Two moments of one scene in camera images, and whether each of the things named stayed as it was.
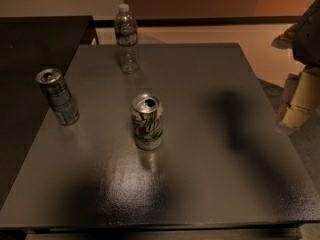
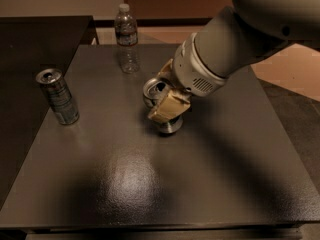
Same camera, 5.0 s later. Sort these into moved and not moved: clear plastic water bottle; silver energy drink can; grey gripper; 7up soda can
Moved: grey gripper; 7up soda can
Not moved: silver energy drink can; clear plastic water bottle
